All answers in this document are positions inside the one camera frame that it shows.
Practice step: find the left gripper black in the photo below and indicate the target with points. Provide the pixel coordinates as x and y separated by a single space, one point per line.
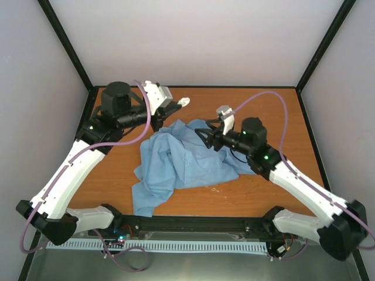
161 113

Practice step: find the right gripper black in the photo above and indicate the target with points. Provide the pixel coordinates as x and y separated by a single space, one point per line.
212 135

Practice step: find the dark round brooch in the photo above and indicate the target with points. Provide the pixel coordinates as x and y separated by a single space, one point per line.
184 101

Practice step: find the light blue shirt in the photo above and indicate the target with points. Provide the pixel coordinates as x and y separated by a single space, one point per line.
176 158

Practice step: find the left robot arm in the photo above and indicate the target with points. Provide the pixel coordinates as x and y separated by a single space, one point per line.
120 110

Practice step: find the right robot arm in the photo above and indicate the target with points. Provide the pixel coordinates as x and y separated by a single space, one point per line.
337 225

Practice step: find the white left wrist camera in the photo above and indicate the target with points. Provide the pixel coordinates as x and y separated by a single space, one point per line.
158 95

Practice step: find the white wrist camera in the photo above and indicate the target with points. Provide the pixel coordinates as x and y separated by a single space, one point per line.
225 115
158 95

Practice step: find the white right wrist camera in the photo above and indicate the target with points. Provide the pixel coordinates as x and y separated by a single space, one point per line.
225 115

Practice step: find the light blue slotted cable duct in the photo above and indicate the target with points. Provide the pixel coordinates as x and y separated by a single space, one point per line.
154 246

